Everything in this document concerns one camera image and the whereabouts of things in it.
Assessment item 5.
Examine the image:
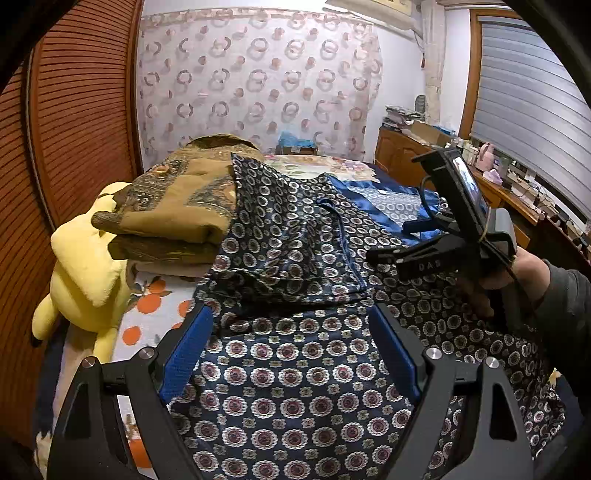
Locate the navy patterned satin garment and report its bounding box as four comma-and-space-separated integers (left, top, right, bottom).
168, 155, 565, 479

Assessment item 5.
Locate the person's right forearm grey sleeve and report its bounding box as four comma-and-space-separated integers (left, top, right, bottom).
530, 260, 591, 365

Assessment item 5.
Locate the person's right hand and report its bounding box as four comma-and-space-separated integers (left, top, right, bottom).
456, 247, 551, 317

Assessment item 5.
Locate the orange fruit print sheet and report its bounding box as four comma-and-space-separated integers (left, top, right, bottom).
111, 272, 197, 479

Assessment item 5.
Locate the phone on right gripper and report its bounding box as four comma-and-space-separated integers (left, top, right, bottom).
412, 147, 489, 240

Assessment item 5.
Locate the pink tissue pack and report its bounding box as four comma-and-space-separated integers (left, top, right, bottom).
483, 169, 503, 185

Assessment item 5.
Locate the wooden sideboard cabinet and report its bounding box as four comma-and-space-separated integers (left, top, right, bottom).
375, 126, 591, 264

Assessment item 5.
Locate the yellow Pikachu plush toy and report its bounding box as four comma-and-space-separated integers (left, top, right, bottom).
31, 182, 130, 363

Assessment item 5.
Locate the cardboard box on sideboard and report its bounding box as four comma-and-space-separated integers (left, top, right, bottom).
410, 121, 452, 147

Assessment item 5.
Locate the stack of folded papers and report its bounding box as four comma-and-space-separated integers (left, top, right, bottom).
383, 105, 425, 129

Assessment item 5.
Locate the folded brown patterned cloth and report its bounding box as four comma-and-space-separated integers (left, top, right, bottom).
91, 134, 264, 265

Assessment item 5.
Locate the floral bedspread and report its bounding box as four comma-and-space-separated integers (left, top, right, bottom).
263, 155, 380, 183

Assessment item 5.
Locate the grey window roller blind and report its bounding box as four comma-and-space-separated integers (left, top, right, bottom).
471, 15, 590, 215

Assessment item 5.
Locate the box with blue cloth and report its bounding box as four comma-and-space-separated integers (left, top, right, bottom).
276, 131, 318, 155

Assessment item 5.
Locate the beige side curtain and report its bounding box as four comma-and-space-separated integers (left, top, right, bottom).
421, 0, 447, 124

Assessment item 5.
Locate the pink circle pattern curtain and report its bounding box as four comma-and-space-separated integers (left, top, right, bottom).
137, 8, 383, 167

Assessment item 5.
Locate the wall air conditioner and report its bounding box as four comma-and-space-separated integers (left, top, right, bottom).
325, 0, 422, 33

